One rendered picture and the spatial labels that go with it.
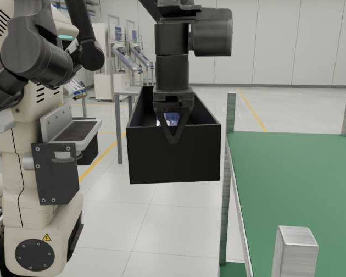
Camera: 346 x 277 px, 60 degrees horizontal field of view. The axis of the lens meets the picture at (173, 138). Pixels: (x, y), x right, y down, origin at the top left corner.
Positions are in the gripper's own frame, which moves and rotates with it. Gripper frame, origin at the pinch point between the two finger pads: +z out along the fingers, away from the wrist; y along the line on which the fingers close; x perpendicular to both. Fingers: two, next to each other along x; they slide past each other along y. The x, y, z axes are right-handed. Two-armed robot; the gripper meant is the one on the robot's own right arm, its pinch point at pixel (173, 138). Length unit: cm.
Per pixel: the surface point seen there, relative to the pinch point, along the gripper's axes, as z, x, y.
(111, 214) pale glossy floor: 108, 41, 157
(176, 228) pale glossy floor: 109, -8, 136
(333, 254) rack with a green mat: 15.5, -24.3, -13.8
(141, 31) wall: -69, 50, 947
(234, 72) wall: 58, -239, 899
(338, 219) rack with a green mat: 15.4, -30.7, -4.2
